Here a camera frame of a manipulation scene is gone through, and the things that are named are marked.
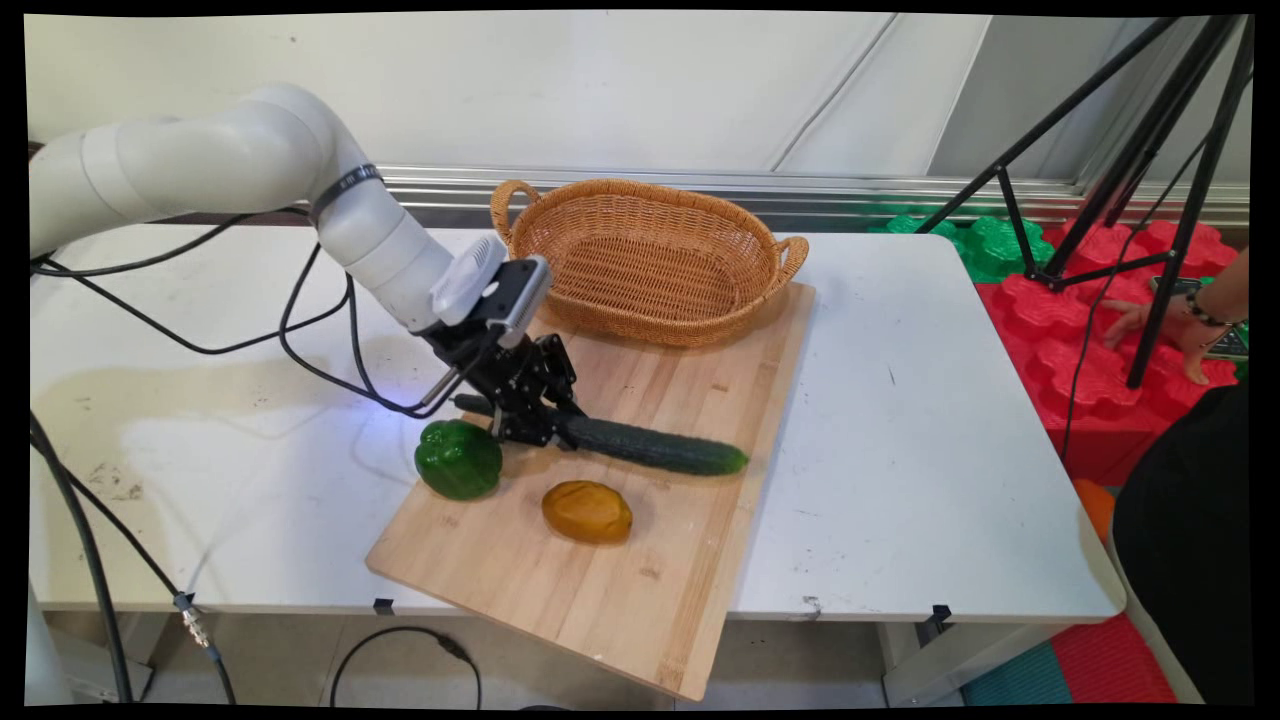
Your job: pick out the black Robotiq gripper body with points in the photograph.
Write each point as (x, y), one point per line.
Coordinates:
(500, 370)

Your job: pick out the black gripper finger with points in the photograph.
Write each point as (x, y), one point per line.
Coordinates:
(525, 428)
(565, 395)

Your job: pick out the dark green cucumber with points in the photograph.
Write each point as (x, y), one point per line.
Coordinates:
(660, 450)

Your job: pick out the bystander bare forearm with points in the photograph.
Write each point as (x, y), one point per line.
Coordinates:
(1228, 290)

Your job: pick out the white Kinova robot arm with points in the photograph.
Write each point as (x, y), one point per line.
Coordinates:
(230, 160)

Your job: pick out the bystander bare hand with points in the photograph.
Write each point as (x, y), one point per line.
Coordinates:
(1170, 325)

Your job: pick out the green bell pepper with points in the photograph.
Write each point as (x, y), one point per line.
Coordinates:
(458, 460)

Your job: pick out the woven wicker basket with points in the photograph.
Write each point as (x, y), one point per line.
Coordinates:
(640, 265)

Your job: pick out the wooden cutting board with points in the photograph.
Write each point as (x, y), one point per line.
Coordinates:
(600, 590)

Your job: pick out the green foam blocks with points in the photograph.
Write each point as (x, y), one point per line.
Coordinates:
(985, 245)

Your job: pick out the white table leg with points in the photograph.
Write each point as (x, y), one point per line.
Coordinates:
(960, 660)

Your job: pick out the red foam blocks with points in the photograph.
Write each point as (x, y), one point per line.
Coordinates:
(1080, 340)

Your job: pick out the teal floor mat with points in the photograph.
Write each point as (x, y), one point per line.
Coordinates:
(1020, 680)

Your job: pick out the red floor mat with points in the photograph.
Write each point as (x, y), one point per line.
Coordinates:
(1110, 665)

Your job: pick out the black tripod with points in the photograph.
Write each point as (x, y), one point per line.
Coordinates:
(1160, 170)

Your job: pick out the bystander black clothing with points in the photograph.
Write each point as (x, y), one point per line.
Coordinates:
(1190, 550)

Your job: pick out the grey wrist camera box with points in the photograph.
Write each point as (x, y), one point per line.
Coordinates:
(520, 295)

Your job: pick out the aluminium rail profile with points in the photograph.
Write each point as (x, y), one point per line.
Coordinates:
(850, 190)

